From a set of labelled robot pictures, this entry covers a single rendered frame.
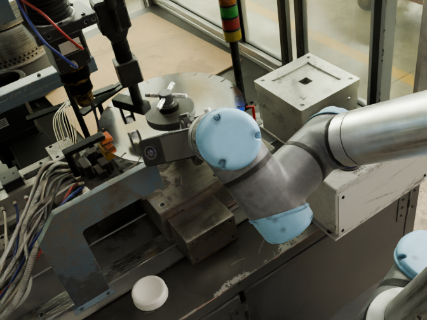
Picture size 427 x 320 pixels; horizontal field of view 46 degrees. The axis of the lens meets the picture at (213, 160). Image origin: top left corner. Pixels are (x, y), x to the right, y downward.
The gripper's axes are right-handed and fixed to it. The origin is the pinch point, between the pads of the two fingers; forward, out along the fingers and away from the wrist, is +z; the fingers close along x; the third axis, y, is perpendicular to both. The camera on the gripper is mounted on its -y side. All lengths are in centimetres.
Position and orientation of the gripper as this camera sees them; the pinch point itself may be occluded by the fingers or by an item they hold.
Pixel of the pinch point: (185, 138)
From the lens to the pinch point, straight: 95.0
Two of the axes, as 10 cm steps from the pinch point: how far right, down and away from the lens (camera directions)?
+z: -1.6, -0.6, 9.9
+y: 9.5, -3.0, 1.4
